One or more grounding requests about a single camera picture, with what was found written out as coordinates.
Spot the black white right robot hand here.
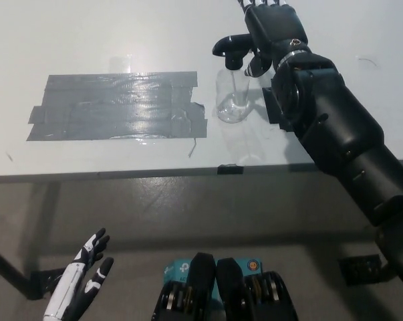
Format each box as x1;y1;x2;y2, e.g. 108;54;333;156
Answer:
236;0;310;78

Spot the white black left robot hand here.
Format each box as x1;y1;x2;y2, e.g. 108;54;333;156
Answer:
42;227;114;318

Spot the black spray trigger lid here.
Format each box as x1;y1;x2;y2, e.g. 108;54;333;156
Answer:
211;33;261;72

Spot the clear plastic bottle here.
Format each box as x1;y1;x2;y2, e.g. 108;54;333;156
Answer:
215;68;251;125

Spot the black table leg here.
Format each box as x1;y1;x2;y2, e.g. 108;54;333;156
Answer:
0;239;35;299

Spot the black tape square patch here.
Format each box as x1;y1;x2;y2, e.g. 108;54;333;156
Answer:
261;86;294;132

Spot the small black tape strip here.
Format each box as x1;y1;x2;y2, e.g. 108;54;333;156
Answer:
217;164;245;176

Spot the grey duct tape patch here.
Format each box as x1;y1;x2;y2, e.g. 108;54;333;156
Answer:
26;70;209;142

